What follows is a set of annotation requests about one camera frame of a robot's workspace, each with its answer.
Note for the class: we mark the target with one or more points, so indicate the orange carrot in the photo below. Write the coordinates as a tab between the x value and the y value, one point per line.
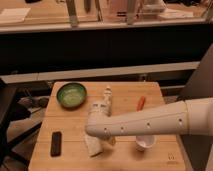
141	103

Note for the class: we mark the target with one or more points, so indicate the green ceramic bowl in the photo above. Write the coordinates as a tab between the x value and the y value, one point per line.
71	95

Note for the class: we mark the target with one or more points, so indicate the metal post right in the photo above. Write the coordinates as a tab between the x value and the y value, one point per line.
130	11

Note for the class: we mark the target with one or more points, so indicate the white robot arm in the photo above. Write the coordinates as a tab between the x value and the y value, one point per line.
189	117

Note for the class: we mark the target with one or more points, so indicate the metal post left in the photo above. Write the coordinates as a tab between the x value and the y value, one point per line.
72	13

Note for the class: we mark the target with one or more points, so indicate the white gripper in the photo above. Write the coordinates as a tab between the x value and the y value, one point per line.
99	108

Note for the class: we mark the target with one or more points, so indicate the white cup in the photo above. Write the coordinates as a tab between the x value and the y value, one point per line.
145	142

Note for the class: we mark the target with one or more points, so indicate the white tube bottle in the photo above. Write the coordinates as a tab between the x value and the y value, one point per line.
107	95

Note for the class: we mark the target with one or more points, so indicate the black remote control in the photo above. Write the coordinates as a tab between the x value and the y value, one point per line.
56	143

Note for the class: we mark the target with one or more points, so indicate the metal post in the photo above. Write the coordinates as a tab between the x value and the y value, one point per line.
130	11
72	13

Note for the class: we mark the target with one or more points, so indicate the white paper sheet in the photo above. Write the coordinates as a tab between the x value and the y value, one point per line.
13	15

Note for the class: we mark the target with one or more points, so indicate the white sponge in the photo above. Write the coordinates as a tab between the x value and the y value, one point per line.
93	145

